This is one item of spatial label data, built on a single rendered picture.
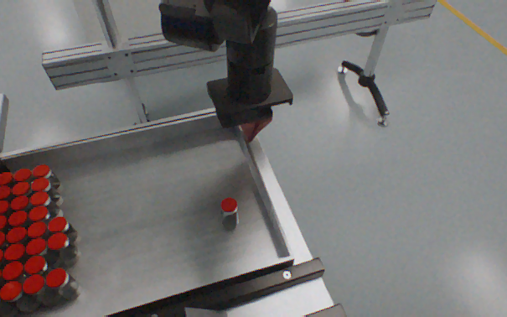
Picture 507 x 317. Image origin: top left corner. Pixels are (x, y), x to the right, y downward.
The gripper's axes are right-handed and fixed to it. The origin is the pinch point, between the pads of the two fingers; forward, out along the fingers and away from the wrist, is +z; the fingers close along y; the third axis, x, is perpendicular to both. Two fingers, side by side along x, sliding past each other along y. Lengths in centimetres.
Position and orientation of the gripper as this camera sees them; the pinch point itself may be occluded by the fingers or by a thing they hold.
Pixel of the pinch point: (248, 136)
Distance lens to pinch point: 54.1
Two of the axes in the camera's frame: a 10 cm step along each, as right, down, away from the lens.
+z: -0.2, 6.1, 8.0
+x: 3.2, 7.6, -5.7
